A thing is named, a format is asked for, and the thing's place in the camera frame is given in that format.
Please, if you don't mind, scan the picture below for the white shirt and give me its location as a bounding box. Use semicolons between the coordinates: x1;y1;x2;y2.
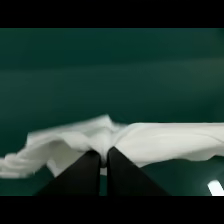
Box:
0;114;224;180

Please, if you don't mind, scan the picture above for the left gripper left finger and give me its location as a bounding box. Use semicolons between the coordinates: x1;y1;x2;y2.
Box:
35;149;102;197

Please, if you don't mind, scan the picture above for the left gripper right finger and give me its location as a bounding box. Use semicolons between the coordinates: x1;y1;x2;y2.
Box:
106;146;170;197

